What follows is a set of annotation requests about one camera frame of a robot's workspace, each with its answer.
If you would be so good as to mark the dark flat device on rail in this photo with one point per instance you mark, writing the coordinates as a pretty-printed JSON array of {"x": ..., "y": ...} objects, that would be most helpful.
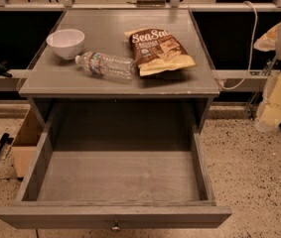
[{"x": 151, "y": 3}]

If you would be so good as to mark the white ceramic bowl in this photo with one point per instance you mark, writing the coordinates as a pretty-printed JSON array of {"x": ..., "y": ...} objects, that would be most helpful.
[{"x": 66, "y": 43}]

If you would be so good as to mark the metal drawer knob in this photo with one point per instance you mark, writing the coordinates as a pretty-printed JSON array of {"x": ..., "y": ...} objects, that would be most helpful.
[{"x": 115, "y": 227}]

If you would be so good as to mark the clear plastic water bottle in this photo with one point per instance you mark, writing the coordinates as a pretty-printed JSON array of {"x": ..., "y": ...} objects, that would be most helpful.
[{"x": 107, "y": 65}]

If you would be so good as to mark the open grey top drawer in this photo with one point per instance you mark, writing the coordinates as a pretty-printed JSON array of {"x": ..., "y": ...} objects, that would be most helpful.
[{"x": 139, "y": 164}]

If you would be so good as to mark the brown sea salt chip bag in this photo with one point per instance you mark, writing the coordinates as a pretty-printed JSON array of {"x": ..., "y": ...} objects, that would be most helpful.
[{"x": 157, "y": 50}]

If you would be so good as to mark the cardboard box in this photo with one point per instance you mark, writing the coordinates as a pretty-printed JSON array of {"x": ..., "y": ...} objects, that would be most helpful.
[{"x": 25, "y": 143}]

